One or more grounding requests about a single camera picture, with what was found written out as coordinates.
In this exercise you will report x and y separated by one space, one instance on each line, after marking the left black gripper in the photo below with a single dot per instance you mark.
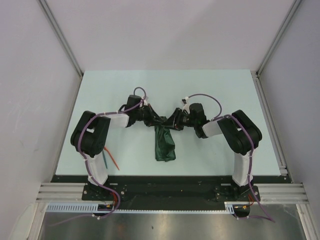
153 118

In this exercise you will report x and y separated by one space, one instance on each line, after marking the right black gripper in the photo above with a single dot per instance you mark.
174 121

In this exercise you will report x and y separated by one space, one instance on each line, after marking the dark green cloth napkin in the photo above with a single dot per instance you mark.
164 144

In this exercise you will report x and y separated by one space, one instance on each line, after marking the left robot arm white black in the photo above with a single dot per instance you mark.
90 134

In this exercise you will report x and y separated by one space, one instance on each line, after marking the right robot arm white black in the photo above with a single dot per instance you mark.
240 133

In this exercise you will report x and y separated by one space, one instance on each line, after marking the orange plastic fork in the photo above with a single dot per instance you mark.
112 158

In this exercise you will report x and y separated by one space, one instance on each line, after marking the teal plastic utensil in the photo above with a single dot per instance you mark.
104 159

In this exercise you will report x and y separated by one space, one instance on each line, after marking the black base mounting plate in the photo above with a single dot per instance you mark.
168 192

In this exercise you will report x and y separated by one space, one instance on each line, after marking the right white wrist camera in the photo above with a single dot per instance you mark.
186 105

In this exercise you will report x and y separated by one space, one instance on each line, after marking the right aluminium table rail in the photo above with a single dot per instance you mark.
274 137

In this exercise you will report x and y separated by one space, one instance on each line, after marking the front aluminium extrusion rail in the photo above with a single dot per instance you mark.
270 193

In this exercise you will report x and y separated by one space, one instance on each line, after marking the white slotted cable duct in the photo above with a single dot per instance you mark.
101 208

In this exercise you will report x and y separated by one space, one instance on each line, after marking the left aluminium frame post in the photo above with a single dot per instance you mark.
49 15

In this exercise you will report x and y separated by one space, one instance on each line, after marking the aluminium frame post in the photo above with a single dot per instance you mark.
49 15
279 35

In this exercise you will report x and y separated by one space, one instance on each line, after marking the right aluminium frame post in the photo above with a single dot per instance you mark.
279 35

